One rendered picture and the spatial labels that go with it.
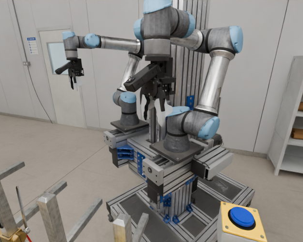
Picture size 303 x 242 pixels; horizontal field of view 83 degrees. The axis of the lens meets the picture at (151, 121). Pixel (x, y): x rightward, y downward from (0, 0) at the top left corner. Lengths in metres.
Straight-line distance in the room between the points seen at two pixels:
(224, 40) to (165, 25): 0.44
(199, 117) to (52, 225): 0.67
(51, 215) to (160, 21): 0.64
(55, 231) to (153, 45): 0.63
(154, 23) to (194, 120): 0.48
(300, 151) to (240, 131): 0.86
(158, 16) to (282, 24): 2.57
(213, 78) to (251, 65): 2.08
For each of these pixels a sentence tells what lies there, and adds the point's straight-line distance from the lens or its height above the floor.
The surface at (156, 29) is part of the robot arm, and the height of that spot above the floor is 1.58.
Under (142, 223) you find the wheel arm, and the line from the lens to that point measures 0.88.
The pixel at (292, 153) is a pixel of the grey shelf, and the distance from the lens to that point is 3.39.
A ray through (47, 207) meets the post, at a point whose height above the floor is 1.10.
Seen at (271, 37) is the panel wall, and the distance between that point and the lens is 2.95.
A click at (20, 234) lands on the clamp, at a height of 0.87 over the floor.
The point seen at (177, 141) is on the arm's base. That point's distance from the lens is 0.92.
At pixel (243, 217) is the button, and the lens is 0.40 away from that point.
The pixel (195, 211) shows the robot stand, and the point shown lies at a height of 0.23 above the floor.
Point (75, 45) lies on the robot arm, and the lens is 1.27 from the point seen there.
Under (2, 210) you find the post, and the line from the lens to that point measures 0.88.
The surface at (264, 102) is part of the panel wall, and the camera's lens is 3.04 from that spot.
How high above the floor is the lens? 1.51
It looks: 20 degrees down
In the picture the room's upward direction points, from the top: straight up
